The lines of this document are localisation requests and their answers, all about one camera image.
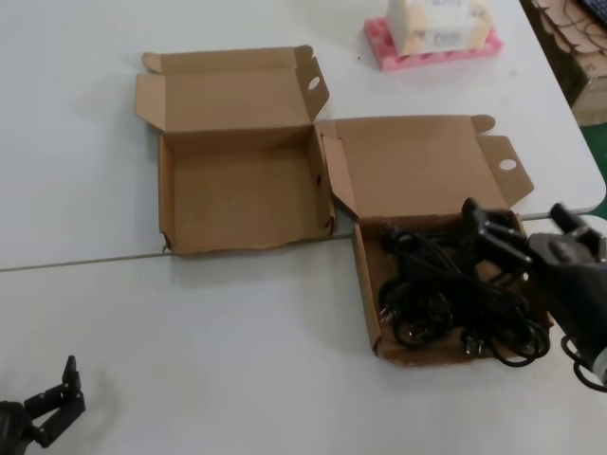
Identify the open brown cardboard box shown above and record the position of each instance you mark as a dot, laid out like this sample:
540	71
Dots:
237	189
417	161

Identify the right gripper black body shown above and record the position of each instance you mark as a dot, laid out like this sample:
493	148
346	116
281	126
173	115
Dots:
566	284

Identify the white cream packaged block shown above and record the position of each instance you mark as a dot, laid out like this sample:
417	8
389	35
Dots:
436	26

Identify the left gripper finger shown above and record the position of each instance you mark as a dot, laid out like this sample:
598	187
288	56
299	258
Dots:
64	398

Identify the pink foam tray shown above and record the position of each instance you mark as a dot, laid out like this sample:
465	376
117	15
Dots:
427	60

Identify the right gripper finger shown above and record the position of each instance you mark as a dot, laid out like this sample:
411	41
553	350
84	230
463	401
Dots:
576	227
493	237

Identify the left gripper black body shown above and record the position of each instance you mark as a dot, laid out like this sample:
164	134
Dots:
10	426

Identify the brown cardboard carton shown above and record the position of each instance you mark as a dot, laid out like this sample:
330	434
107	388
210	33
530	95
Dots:
593	95

